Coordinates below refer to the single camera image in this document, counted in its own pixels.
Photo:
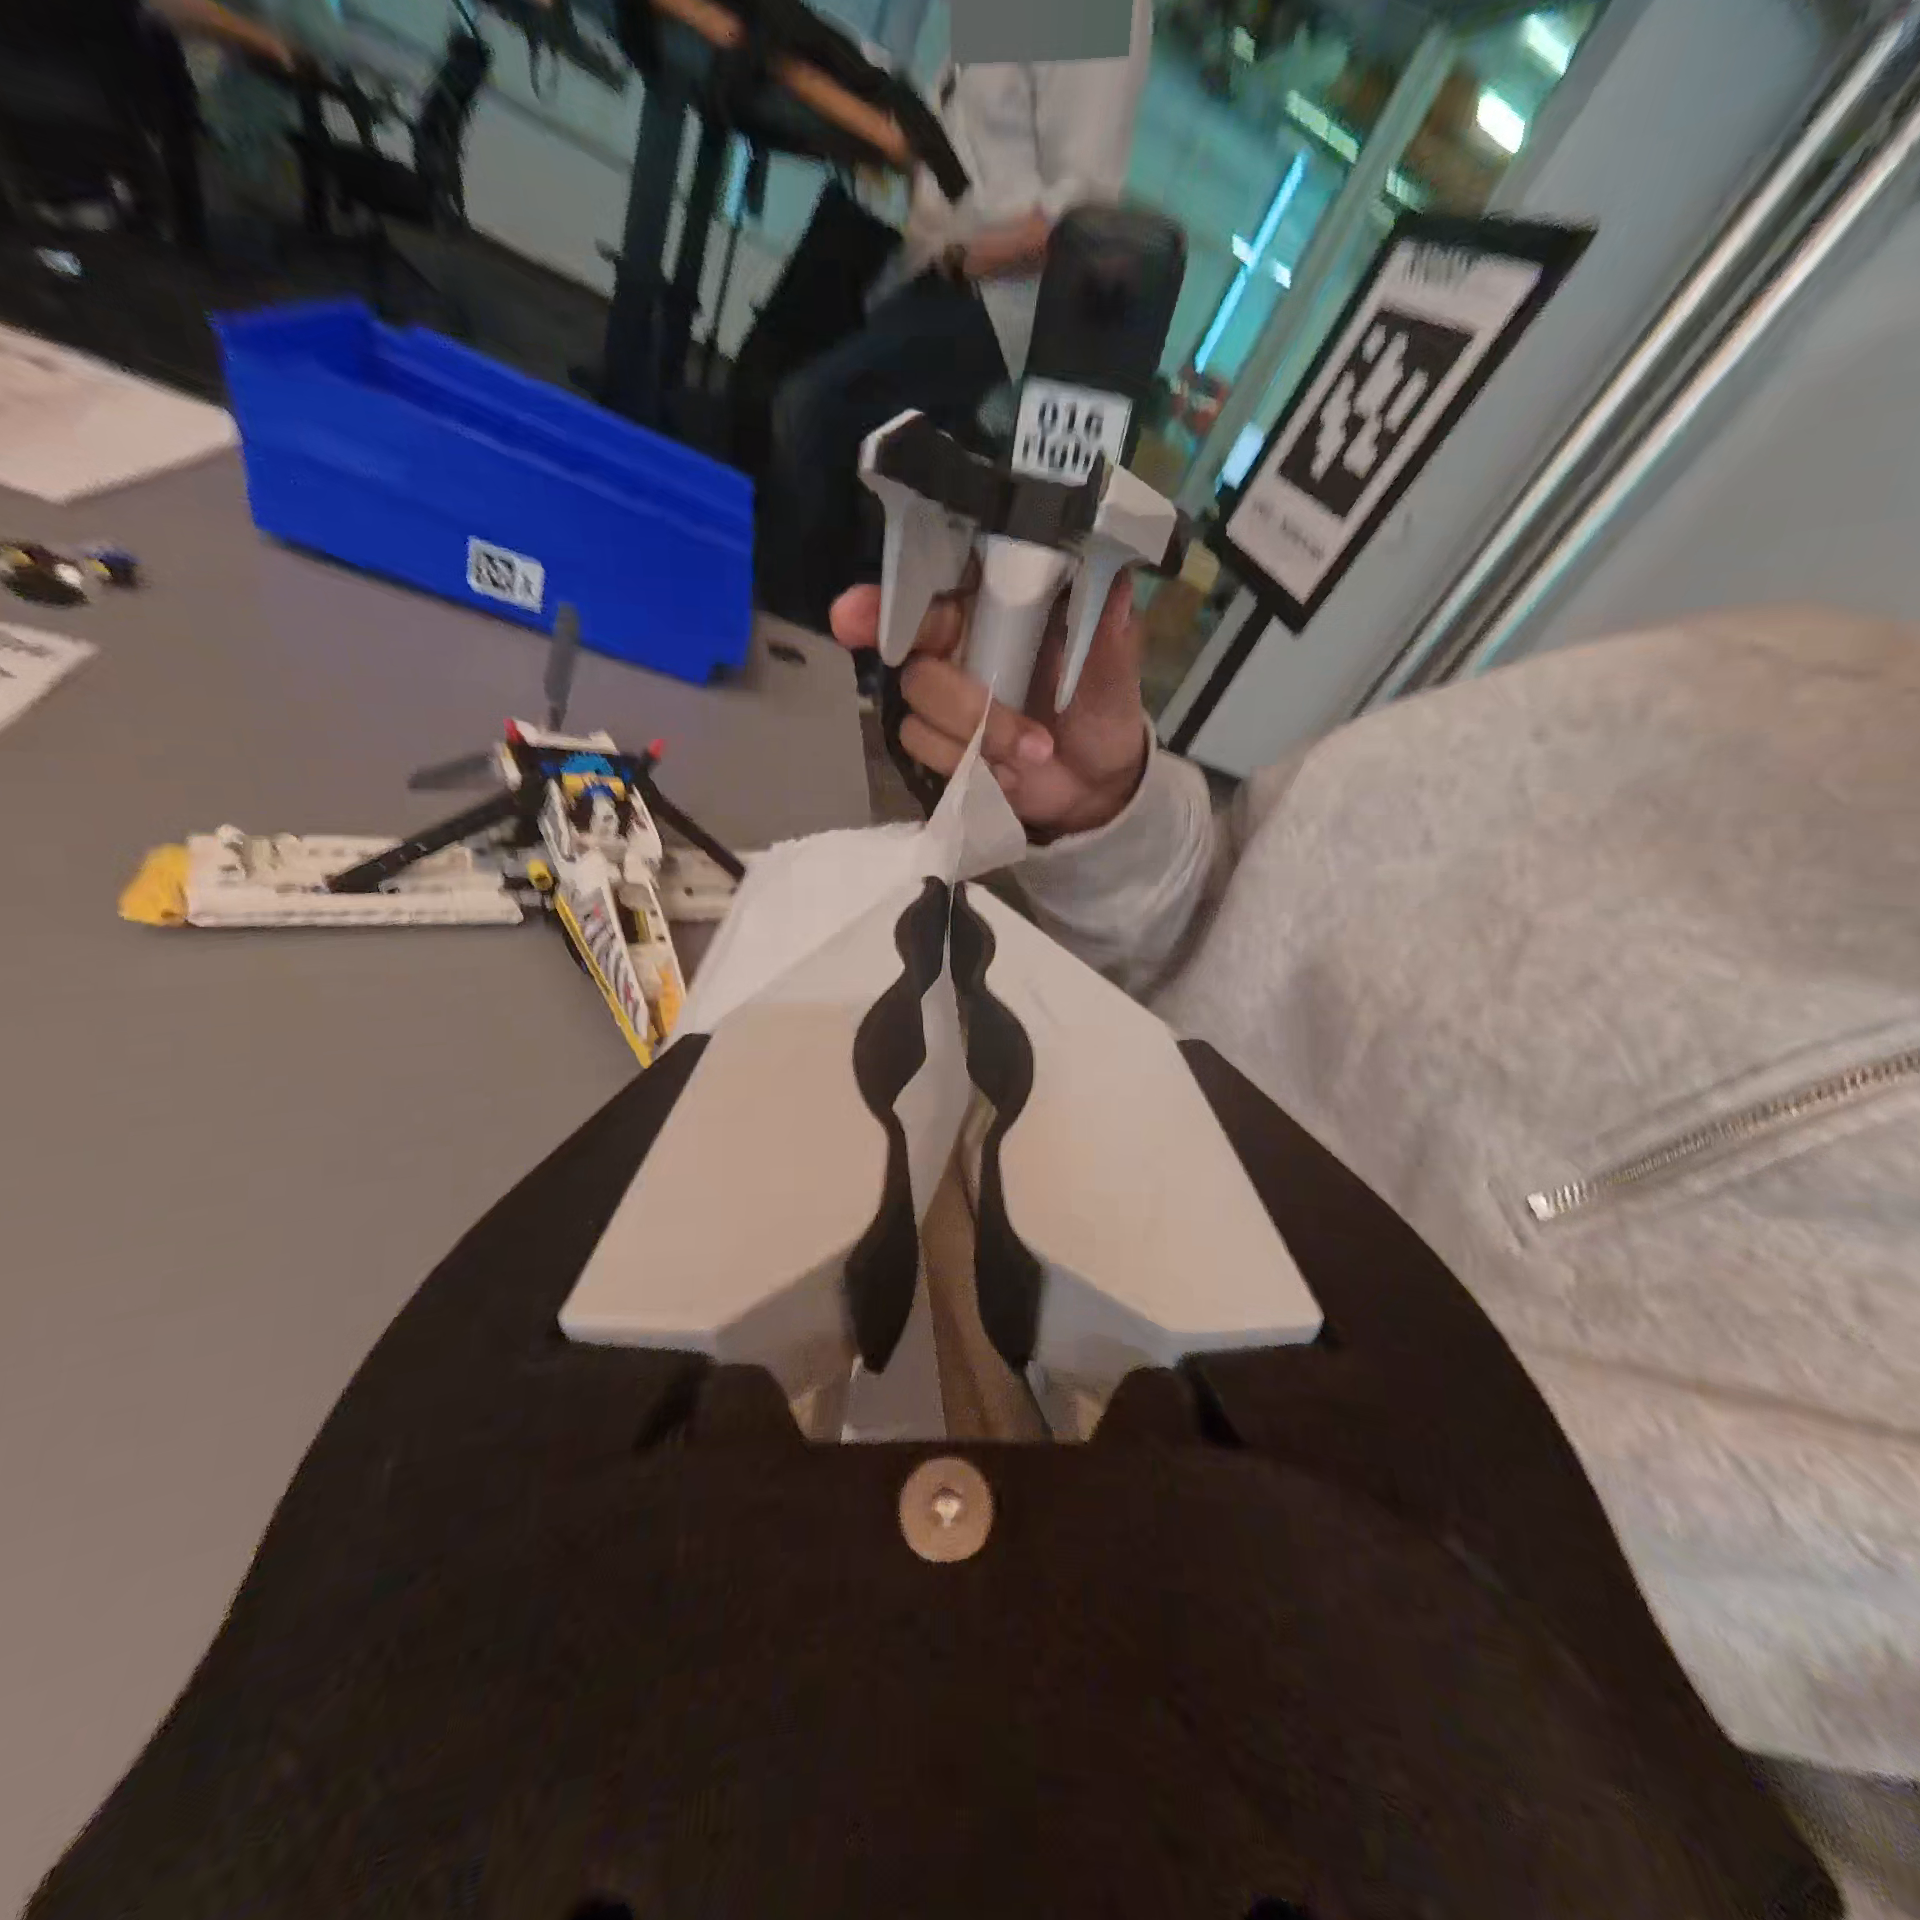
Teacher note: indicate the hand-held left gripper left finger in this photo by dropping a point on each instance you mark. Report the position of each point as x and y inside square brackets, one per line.
[713, 1202]

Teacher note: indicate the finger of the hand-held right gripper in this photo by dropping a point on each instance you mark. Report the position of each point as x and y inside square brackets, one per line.
[926, 562]
[1118, 538]

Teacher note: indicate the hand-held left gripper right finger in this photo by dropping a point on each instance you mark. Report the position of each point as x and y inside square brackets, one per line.
[1166, 1202]

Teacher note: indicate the white plastic bag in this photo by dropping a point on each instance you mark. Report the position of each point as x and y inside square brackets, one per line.
[839, 932]

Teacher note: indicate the blue plastic bin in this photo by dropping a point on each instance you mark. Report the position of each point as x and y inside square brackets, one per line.
[455, 451]

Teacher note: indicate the person's right forearm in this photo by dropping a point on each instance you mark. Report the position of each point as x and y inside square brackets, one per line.
[1146, 891]

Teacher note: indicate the white yellow lego aircraft model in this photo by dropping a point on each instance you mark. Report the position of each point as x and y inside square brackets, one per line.
[346, 891]

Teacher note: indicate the small dark lego subassembly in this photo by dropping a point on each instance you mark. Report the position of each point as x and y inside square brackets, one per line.
[54, 581]

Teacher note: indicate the person's right hand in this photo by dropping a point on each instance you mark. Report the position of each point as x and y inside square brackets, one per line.
[1086, 770]

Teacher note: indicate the framed marker sign on stand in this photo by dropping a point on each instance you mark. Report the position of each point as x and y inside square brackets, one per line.
[1400, 386]

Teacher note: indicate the wooden desk with black legs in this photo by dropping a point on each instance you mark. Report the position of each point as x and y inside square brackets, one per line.
[658, 227]

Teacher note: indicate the white paper sheet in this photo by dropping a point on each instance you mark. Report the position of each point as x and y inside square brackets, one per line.
[90, 421]

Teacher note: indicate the chrome rail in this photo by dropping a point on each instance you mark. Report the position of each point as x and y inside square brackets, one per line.
[1637, 386]

